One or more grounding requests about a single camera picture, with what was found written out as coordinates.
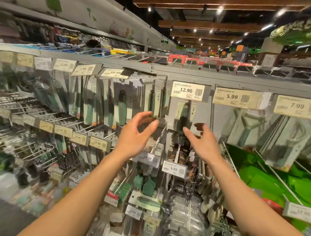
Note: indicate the green foliage ceiling decor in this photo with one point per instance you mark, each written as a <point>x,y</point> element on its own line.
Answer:
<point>291,31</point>

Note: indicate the person's right hand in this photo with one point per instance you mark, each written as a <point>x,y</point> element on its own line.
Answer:
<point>206,146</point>

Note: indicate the kitchen tools display rack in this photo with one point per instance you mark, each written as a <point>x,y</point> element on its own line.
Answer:
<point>194,75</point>

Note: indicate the person's right forearm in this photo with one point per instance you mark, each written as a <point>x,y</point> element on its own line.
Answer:
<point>252,204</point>

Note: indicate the rows of hanging utensil packets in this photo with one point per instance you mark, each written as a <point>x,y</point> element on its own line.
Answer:
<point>92,102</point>

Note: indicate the person's left forearm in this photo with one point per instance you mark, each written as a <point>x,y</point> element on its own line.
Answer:
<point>73,204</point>

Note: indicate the person's left hand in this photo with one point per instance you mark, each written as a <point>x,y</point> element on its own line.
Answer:
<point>133,138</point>

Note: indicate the group of green packets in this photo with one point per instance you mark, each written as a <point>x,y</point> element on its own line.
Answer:
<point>262,180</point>

